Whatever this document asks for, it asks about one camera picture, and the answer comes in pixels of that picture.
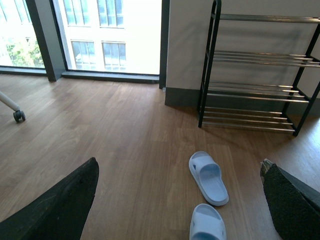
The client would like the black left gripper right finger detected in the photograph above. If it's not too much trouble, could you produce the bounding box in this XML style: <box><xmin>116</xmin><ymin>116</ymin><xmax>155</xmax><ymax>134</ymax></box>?
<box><xmin>260</xmin><ymin>158</ymin><xmax>320</xmax><ymax>240</ymax></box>

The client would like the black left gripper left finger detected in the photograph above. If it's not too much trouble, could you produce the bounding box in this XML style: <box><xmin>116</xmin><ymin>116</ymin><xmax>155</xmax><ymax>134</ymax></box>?
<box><xmin>0</xmin><ymin>157</ymin><xmax>99</xmax><ymax>240</ymax></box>

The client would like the light blue slipper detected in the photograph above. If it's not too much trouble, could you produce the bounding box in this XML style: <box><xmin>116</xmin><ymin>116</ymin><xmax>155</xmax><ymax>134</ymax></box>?
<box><xmin>189</xmin><ymin>203</ymin><xmax>227</xmax><ymax>240</ymax></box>
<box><xmin>188</xmin><ymin>151</ymin><xmax>229</xmax><ymax>206</ymax></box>

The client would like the black metal shoe rack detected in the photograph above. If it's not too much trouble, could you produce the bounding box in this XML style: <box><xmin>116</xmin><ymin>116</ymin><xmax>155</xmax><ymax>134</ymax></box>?
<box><xmin>197</xmin><ymin>0</ymin><xmax>320</xmax><ymax>136</ymax></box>

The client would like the white chair leg with caster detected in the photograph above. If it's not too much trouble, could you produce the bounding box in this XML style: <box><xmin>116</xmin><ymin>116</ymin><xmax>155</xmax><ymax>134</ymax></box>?
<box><xmin>0</xmin><ymin>92</ymin><xmax>26</xmax><ymax>123</ymax></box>

